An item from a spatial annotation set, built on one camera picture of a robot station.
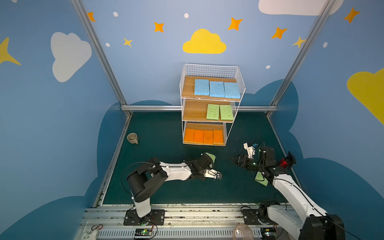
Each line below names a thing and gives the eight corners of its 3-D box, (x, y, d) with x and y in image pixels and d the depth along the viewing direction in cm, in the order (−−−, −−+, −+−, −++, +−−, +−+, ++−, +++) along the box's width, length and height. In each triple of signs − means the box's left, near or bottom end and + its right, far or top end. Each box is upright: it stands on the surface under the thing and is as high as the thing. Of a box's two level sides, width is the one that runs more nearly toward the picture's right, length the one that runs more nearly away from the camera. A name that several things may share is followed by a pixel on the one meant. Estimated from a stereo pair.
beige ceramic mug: (127, 144, 104) (125, 140, 100) (130, 136, 108) (128, 132, 104) (137, 144, 104) (135, 140, 100) (140, 136, 108) (138, 132, 105)
